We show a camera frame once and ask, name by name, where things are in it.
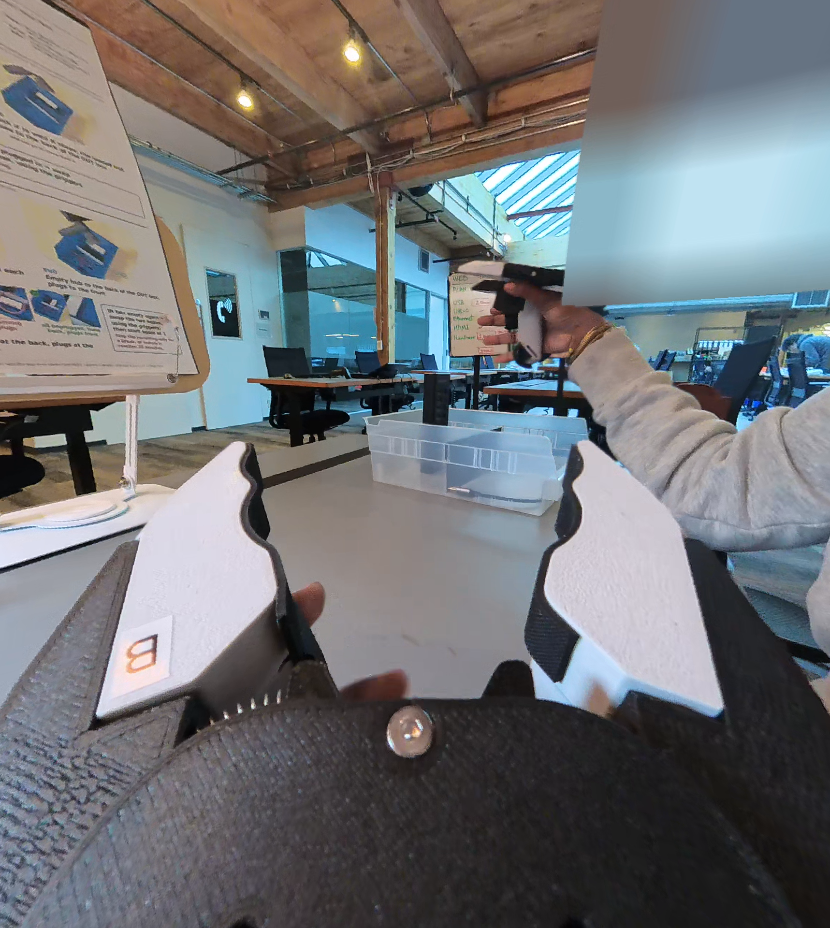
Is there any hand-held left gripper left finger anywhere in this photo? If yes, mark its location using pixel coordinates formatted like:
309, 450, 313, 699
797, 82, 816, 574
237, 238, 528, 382
94, 441, 330, 722

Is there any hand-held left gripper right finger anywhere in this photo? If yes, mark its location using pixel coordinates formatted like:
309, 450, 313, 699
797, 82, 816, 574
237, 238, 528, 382
524, 438, 725, 720

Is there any clear plastic bin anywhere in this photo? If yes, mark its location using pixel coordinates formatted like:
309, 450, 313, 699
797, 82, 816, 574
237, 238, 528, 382
364, 408, 591, 517

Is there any person's right forearm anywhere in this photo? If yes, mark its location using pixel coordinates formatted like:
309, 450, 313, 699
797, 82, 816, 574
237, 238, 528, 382
567, 326, 830, 555

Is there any person's right hand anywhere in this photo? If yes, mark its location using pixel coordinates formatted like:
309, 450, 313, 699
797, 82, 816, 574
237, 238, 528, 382
476, 281, 608, 365

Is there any person's left hand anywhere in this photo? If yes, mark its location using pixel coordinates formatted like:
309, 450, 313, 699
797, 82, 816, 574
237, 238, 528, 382
291, 581, 410, 703

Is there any handwritten whiteboard on stand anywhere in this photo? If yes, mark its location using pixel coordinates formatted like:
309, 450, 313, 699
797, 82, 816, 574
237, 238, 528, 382
447, 272, 504, 410

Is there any wooden office desk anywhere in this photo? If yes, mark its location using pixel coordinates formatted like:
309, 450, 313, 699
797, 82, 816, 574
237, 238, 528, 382
247, 372, 417, 448
482, 377, 593, 421

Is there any row of black office chairs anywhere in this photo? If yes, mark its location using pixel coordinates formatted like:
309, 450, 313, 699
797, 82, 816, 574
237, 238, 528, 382
647, 337, 830, 429

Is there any instruction sign on white stand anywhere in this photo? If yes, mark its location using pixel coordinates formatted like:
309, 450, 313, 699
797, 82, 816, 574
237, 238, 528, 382
0, 0, 211, 575

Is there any gold bracelet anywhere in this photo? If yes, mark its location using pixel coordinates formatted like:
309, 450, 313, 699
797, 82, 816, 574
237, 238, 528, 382
566, 322, 617, 365

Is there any black phone wall sign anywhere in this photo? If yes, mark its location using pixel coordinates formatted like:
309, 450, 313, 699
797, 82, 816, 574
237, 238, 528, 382
204, 267, 243, 340

